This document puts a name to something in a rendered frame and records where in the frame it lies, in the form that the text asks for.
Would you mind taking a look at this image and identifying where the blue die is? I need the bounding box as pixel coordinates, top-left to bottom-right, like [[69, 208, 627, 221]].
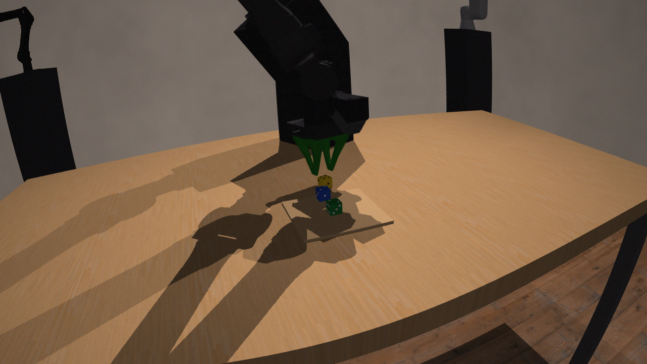
[[315, 186, 331, 202]]

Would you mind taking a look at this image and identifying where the dark green die with grey pips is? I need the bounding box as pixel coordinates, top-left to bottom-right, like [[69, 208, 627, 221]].
[[326, 198, 342, 216]]

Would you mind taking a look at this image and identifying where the yellow die with black pips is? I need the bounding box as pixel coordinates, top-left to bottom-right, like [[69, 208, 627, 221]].
[[317, 175, 333, 188]]

